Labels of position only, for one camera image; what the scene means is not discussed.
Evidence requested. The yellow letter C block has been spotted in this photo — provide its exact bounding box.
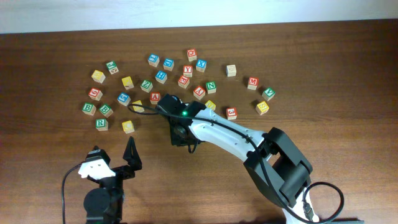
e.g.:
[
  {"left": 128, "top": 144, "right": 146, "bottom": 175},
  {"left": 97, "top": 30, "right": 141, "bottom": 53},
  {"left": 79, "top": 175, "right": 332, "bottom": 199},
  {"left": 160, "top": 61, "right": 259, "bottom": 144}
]
[{"left": 122, "top": 120, "right": 135, "bottom": 134}]

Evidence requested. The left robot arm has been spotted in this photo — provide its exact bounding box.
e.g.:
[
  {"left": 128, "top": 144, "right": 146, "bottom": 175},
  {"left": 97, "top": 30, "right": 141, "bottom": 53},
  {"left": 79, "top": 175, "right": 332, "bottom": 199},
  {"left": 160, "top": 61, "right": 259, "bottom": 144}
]
[{"left": 78, "top": 136, "right": 142, "bottom": 224}]

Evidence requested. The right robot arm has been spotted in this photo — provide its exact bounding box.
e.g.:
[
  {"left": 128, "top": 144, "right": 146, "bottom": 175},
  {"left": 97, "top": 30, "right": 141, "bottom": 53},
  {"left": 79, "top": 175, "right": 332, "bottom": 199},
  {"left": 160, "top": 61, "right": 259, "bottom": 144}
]
[{"left": 155, "top": 95, "right": 320, "bottom": 223}]

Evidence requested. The green letter R block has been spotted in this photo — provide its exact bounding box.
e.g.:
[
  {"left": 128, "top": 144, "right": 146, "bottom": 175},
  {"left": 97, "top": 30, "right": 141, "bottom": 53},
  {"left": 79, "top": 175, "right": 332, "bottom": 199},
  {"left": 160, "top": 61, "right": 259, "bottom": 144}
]
[{"left": 95, "top": 119, "right": 109, "bottom": 131}]

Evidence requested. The green letter B block right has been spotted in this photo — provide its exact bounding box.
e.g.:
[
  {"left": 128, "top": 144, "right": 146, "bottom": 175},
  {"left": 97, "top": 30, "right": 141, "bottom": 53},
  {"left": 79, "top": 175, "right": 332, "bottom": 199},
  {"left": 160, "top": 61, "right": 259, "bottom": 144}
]
[{"left": 99, "top": 104, "right": 113, "bottom": 118}]

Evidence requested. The green letter b block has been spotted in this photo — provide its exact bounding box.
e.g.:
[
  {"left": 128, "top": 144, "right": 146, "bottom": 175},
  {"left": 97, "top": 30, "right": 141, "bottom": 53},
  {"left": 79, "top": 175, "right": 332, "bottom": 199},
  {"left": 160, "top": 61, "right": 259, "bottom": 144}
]
[
  {"left": 99, "top": 104, "right": 113, "bottom": 118},
  {"left": 81, "top": 103, "right": 96, "bottom": 116}
]

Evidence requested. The green letter B block left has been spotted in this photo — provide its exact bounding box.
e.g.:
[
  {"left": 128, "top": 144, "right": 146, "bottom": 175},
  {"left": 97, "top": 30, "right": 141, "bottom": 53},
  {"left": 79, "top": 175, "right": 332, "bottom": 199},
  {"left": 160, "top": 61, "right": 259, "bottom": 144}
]
[{"left": 81, "top": 103, "right": 96, "bottom": 116}]

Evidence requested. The yellow block centre right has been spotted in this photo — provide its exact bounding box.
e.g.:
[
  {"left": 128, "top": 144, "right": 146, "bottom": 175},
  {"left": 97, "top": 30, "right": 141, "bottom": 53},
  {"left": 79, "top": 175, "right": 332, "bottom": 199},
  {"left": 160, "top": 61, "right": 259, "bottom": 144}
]
[{"left": 205, "top": 100, "right": 216, "bottom": 111}]

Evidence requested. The yellow block middle left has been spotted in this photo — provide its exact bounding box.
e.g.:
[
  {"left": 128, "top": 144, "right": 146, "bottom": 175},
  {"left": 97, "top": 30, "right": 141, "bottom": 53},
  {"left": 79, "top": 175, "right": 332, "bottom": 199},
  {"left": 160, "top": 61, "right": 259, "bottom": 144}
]
[{"left": 132, "top": 100, "right": 145, "bottom": 113}]

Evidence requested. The red letter Y block lower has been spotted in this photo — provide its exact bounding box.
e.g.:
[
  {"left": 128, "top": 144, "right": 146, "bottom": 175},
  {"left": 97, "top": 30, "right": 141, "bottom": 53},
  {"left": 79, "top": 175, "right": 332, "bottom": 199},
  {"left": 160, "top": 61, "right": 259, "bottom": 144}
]
[{"left": 193, "top": 86, "right": 206, "bottom": 100}]

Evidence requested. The red letter y block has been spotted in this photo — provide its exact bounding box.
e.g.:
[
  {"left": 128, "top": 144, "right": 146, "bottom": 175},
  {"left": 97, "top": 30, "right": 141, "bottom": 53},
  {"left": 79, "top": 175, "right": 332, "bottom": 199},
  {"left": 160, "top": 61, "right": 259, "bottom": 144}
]
[
  {"left": 183, "top": 65, "right": 193, "bottom": 77},
  {"left": 193, "top": 86, "right": 206, "bottom": 100}
]

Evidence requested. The red letter A block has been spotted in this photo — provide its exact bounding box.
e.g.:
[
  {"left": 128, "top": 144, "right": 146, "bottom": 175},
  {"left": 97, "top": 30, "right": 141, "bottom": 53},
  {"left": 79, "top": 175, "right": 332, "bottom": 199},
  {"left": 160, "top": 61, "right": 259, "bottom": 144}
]
[{"left": 150, "top": 92, "right": 161, "bottom": 105}]

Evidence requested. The red letter E block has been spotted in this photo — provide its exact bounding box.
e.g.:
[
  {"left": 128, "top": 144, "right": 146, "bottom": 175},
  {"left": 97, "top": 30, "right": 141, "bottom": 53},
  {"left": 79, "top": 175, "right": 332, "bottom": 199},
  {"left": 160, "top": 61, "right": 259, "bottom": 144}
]
[{"left": 177, "top": 75, "right": 190, "bottom": 89}]

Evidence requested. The red number 9 block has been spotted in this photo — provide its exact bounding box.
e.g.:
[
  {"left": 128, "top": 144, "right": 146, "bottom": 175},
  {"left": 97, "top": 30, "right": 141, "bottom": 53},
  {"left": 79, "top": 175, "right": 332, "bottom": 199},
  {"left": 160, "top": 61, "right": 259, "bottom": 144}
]
[{"left": 88, "top": 88, "right": 103, "bottom": 101}]

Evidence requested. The red number 3 block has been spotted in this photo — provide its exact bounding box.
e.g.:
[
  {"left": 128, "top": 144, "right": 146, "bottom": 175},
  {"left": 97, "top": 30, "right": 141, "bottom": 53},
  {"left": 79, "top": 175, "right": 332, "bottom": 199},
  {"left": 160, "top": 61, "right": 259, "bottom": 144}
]
[{"left": 226, "top": 108, "right": 238, "bottom": 120}]

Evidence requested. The blue number 5 block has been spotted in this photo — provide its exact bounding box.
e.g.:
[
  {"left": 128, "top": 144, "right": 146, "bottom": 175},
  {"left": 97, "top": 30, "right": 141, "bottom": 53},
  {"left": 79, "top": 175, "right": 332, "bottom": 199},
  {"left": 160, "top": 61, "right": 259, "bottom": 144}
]
[{"left": 117, "top": 93, "right": 131, "bottom": 106}]

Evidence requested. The green letter N block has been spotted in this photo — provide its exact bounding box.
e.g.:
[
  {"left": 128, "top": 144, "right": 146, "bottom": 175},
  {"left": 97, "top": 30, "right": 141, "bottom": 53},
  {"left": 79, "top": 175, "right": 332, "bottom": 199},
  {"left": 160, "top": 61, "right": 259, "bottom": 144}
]
[{"left": 206, "top": 82, "right": 217, "bottom": 94}]

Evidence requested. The green letter Z block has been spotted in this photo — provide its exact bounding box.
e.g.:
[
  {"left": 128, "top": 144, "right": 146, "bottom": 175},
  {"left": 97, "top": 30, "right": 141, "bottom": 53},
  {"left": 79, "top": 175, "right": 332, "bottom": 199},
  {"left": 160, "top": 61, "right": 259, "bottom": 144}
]
[{"left": 141, "top": 80, "right": 153, "bottom": 93}]

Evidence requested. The blue letter H block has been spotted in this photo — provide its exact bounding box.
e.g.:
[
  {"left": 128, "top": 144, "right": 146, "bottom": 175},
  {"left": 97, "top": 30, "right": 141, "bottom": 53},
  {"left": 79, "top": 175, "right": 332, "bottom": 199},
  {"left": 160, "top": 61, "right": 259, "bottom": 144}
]
[{"left": 155, "top": 70, "right": 167, "bottom": 84}]

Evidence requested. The red letter Y block upper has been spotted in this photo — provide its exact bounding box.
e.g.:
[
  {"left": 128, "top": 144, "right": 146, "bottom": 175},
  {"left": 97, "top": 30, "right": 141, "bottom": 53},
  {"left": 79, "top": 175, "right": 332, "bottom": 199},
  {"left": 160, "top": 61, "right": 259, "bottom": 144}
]
[{"left": 183, "top": 65, "right": 193, "bottom": 77}]

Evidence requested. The yellow block far left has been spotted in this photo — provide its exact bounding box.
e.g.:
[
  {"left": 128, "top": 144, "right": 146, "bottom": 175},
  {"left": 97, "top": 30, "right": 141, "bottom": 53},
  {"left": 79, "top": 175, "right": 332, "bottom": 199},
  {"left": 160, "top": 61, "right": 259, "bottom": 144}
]
[{"left": 91, "top": 70, "right": 106, "bottom": 83}]

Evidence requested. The yellow block upper middle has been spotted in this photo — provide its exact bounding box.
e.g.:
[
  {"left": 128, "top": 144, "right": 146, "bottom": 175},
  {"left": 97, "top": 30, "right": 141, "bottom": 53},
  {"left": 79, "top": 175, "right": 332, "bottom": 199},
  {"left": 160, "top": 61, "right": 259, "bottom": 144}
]
[{"left": 122, "top": 76, "right": 134, "bottom": 90}]

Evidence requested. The blue letter D block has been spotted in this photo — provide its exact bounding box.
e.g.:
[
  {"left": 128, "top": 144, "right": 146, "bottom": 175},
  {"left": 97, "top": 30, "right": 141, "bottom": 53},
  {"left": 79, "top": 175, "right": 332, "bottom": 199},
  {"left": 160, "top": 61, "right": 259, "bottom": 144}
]
[{"left": 163, "top": 58, "right": 175, "bottom": 71}]

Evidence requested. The blue letter X block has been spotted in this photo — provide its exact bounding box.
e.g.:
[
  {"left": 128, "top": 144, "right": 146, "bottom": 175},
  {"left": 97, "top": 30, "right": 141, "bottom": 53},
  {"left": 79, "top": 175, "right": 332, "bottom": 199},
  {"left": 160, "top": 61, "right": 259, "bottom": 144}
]
[{"left": 196, "top": 59, "right": 207, "bottom": 72}]

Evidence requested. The red letter C block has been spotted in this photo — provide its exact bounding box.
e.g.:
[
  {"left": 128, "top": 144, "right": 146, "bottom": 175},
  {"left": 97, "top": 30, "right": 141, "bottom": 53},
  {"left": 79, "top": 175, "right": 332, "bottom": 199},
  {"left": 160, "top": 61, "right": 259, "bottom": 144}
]
[{"left": 187, "top": 49, "right": 197, "bottom": 62}]

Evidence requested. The plain wooden block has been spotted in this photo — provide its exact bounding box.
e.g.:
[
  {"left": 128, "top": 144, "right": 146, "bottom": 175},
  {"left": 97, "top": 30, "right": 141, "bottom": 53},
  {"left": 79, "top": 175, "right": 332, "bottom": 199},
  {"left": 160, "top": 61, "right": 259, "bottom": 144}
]
[{"left": 226, "top": 65, "right": 237, "bottom": 77}]

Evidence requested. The green letter J block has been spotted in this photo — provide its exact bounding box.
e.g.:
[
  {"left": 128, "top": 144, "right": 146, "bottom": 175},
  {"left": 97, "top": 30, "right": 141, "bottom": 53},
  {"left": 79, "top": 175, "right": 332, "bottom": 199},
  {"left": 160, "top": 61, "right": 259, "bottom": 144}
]
[{"left": 106, "top": 61, "right": 119, "bottom": 74}]

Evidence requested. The yellow letter S block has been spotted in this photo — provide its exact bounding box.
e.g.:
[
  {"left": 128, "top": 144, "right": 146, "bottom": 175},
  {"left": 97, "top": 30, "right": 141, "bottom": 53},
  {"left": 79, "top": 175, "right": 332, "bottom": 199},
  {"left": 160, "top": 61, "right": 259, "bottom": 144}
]
[{"left": 256, "top": 101, "right": 269, "bottom": 115}]

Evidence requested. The red letter M block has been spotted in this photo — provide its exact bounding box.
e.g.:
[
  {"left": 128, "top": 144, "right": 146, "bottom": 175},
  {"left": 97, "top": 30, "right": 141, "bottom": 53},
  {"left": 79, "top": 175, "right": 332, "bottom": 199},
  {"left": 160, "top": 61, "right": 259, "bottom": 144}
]
[{"left": 248, "top": 77, "right": 259, "bottom": 90}]

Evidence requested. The green letter V block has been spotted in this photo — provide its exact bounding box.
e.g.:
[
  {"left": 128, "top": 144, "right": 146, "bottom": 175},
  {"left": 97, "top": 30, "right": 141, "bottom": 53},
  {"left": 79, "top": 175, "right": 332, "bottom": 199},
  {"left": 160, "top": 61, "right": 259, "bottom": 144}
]
[{"left": 262, "top": 87, "right": 275, "bottom": 101}]

